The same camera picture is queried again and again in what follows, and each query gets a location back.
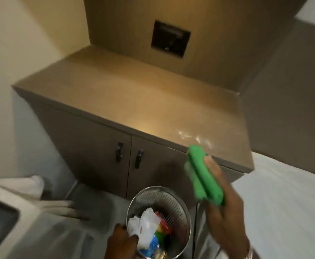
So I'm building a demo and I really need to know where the white bed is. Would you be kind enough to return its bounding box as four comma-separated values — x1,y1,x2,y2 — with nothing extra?
195,151,315,259

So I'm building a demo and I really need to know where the red plastic wrapper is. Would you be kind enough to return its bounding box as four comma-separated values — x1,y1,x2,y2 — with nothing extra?
154,211,173,235

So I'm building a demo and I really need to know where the perforated metal waste bin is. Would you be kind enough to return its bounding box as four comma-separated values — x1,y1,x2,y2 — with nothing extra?
126,186,192,259

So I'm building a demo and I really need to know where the white towel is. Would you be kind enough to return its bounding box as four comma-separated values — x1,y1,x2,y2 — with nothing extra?
0,174,91,221

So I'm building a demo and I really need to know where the crumpled white paper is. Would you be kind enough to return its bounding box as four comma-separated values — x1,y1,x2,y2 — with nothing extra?
127,208,162,252

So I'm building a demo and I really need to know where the green cleaning cloth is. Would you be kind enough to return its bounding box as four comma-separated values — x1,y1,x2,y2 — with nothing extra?
184,144,225,206

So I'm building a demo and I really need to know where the white fabric sheet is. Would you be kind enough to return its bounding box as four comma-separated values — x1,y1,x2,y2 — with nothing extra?
17,210,116,259

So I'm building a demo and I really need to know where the person's left hand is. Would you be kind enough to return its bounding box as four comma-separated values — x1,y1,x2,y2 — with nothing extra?
106,223,140,259

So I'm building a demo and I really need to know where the person's right hand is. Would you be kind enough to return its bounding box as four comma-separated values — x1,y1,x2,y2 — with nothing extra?
203,156,252,252

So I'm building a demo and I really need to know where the dark metal door handle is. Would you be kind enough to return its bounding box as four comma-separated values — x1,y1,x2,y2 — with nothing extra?
115,142,124,162
135,149,144,169

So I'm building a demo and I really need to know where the black wall panel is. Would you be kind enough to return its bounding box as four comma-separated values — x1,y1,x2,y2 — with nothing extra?
151,20,191,58

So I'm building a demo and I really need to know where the white box with dark inset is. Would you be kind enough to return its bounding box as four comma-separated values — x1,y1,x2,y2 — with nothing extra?
0,181,46,259

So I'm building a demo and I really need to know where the blue plastic packet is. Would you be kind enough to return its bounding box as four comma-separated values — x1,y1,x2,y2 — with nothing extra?
138,234,161,258

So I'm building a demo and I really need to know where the beige wooden cabinet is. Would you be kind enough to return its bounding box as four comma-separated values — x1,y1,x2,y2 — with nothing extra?
11,45,255,212

